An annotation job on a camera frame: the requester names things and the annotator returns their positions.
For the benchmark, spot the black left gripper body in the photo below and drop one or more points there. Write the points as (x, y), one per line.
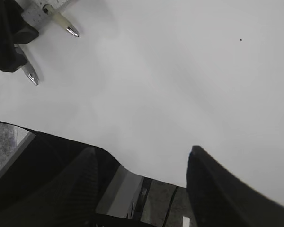
(10, 23)

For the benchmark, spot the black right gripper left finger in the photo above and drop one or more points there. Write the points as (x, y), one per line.
(67, 200)

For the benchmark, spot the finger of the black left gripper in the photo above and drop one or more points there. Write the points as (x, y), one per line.
(14, 61)
(22, 32)

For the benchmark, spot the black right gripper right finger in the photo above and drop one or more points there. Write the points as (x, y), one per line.
(219, 199)

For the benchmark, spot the clear grey pen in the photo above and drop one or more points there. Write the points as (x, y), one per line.
(27, 68)

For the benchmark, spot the cream yellow pen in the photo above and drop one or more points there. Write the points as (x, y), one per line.
(62, 21)

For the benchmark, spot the transparent plastic ruler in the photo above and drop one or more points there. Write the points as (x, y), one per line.
(35, 16)

